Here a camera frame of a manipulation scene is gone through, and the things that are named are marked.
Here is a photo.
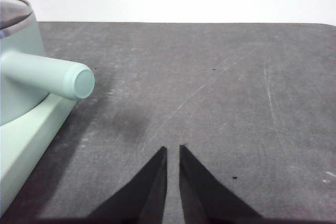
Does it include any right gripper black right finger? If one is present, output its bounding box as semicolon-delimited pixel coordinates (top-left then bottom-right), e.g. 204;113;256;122
179;144;263;221

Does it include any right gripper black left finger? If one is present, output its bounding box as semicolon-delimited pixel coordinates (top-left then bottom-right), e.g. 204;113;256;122
86;146;168;221

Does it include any glass lid with green knob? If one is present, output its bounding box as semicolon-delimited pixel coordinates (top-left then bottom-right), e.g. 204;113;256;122
0;0;34;38

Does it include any mint green breakfast machine base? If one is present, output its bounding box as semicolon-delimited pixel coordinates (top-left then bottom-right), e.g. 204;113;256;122
0;94;77;216

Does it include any mint green handled steamer pot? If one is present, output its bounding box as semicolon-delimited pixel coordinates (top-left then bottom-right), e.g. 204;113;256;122
0;16;96;126

